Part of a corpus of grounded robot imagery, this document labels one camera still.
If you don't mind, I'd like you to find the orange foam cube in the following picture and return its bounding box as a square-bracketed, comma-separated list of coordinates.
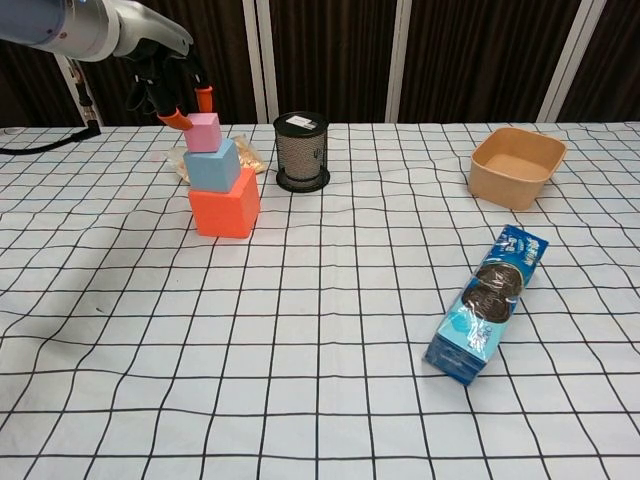
[188, 167, 263, 240]

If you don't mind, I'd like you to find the clear peanut snack packet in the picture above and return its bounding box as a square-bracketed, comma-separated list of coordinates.
[167, 134, 268, 184]

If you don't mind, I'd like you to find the black mesh pen holder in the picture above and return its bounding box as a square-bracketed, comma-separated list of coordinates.
[273, 111, 331, 193]

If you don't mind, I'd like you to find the white checkered tablecloth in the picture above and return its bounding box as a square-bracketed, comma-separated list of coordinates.
[0, 121, 640, 480]

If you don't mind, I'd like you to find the small pink cube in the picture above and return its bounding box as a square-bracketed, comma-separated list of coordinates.
[183, 112, 222, 154]

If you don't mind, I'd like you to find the blue foam cube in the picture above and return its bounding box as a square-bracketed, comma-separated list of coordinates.
[182, 138, 240, 194]

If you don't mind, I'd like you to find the white screen frame post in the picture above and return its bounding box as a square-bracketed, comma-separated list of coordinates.
[538, 0, 607, 124]
[53, 54, 104, 127]
[242, 0, 267, 125]
[383, 0, 417, 124]
[256, 0, 280, 125]

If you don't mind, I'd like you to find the brown paper bowl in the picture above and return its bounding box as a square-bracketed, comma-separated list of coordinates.
[468, 126, 568, 212]

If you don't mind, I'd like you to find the blue cookie package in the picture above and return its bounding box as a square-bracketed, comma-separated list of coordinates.
[423, 223, 550, 386]

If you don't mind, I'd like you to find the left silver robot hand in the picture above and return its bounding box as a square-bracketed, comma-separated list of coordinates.
[113, 0, 216, 130]

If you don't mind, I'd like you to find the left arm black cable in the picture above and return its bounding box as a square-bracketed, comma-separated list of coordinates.
[0, 59, 104, 157]

